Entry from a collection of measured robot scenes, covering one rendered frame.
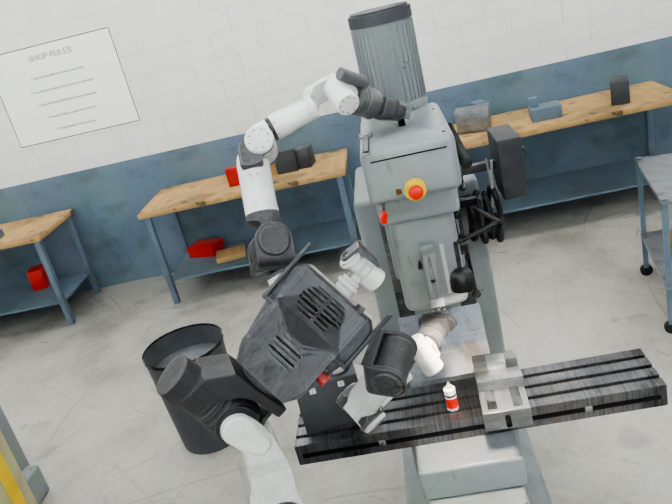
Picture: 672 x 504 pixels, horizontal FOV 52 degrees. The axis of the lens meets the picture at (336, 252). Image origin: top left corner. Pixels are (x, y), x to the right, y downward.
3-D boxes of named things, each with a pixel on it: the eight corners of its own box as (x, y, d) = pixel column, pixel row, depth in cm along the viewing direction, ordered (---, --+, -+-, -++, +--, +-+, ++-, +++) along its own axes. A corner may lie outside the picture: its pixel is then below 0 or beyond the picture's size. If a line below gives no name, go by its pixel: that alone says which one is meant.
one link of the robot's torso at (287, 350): (302, 441, 159) (404, 326, 159) (195, 343, 162) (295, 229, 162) (315, 417, 189) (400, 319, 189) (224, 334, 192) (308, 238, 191)
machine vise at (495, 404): (533, 425, 218) (529, 396, 214) (485, 432, 220) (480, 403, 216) (515, 365, 250) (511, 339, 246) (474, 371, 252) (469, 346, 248)
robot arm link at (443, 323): (454, 308, 221) (446, 327, 210) (459, 334, 224) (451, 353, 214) (416, 309, 226) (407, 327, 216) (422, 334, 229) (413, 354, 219)
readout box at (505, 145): (532, 195, 231) (524, 135, 223) (504, 201, 232) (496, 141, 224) (519, 178, 249) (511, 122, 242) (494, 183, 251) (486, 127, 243)
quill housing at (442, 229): (471, 303, 215) (454, 209, 203) (406, 315, 218) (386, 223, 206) (463, 278, 233) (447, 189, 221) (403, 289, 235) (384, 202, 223)
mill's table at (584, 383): (668, 405, 224) (667, 385, 221) (299, 466, 239) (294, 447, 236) (641, 367, 245) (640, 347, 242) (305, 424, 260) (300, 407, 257)
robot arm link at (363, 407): (354, 445, 193) (386, 404, 178) (323, 410, 197) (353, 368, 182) (379, 424, 201) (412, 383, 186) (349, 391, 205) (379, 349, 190)
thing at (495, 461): (529, 486, 222) (525, 456, 217) (423, 502, 226) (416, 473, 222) (501, 396, 268) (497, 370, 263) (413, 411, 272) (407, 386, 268)
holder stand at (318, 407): (367, 418, 241) (355, 370, 234) (307, 435, 241) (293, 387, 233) (362, 399, 253) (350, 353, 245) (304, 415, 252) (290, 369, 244)
